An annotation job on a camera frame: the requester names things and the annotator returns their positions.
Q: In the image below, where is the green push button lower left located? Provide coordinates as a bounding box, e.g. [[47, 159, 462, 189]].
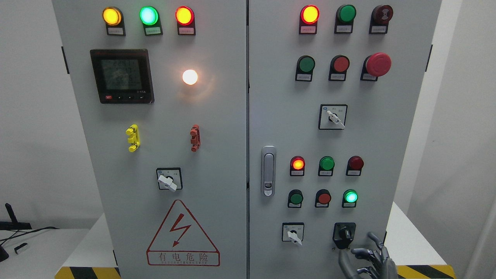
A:
[[287, 189, 304, 208]]

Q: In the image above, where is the black monitor stand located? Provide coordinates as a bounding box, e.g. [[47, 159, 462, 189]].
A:
[[0, 203, 32, 230]]

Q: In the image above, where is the green push button lower right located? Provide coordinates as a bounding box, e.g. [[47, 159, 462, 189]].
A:
[[342, 189, 358, 208]]

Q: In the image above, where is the lower white selector switch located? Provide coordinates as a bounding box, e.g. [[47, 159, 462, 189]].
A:
[[281, 222, 305, 246]]

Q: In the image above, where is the grey electrical control cabinet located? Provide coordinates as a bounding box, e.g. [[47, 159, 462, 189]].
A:
[[52, 0, 441, 279]]

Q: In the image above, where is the upper right selector switch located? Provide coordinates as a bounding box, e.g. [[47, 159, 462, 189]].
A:
[[319, 104, 348, 130]]

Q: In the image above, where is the red push button upper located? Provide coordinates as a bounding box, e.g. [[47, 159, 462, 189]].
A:
[[328, 55, 350, 81]]

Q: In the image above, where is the dark red buzzer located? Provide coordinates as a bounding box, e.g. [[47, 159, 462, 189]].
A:
[[369, 5, 394, 34]]

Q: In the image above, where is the red ringed indicator light left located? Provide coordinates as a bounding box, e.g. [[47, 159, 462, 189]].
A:
[[175, 6, 196, 36]]

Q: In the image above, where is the green lit indicator light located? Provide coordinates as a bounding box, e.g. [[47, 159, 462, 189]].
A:
[[139, 6, 163, 36]]

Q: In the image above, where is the red high voltage warning sticker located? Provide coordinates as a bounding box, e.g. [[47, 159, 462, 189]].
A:
[[146, 199, 221, 267]]

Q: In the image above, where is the red push button lower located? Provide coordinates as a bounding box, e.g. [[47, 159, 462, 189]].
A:
[[315, 189, 332, 208]]

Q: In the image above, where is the left door selector switch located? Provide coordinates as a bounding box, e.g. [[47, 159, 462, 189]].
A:
[[156, 167, 183, 192]]

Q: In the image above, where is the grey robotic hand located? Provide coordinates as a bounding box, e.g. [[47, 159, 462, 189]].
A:
[[338, 232, 398, 279]]

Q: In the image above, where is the silver door handle lock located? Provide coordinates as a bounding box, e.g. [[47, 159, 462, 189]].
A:
[[261, 145, 277, 197]]

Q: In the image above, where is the black rotary knob switch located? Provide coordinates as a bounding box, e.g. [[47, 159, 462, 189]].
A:
[[332, 222, 356, 250]]

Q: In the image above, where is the green indicator light top right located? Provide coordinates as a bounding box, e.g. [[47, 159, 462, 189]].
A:
[[334, 5, 357, 34]]

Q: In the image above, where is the white glowing lamp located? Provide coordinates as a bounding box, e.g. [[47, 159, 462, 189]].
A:
[[181, 69, 198, 85]]

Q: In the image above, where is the white platform with hazard stripes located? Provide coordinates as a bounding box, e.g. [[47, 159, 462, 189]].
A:
[[55, 204, 456, 279]]

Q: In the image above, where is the red push button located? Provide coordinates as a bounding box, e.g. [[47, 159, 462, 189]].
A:
[[328, 55, 350, 81], [315, 189, 332, 208]]

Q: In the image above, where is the red indicator light middle right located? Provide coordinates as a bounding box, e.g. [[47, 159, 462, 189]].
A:
[[346, 156, 364, 176]]

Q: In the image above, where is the small white black device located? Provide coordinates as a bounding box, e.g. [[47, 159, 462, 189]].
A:
[[14, 242, 29, 255]]

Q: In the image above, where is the green indicator light middle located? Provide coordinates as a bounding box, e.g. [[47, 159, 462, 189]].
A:
[[318, 156, 335, 177]]

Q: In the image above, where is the black cable on desk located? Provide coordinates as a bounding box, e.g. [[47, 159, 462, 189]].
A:
[[0, 227, 59, 245]]

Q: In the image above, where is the red indicator light middle left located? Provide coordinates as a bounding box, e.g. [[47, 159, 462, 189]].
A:
[[290, 156, 305, 176]]

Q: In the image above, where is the black digital power meter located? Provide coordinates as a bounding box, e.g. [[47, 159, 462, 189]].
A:
[[90, 49, 155, 104]]

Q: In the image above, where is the red emergency stop mushroom button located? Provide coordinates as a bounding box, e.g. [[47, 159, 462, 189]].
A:
[[360, 52, 392, 82]]

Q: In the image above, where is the green push button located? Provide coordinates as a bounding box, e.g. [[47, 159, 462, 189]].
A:
[[295, 55, 315, 82], [287, 189, 304, 208], [342, 189, 358, 208]]

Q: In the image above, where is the red indicator light right door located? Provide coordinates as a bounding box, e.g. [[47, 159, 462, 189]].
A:
[[299, 5, 320, 34]]

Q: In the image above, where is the black object at left edge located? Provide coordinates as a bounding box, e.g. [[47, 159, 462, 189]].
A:
[[0, 246, 9, 262]]

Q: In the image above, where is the yellow indicator light top left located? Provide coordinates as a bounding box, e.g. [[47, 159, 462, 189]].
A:
[[102, 7, 126, 36]]

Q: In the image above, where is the green push button upper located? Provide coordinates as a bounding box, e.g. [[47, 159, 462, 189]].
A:
[[295, 55, 315, 82]]

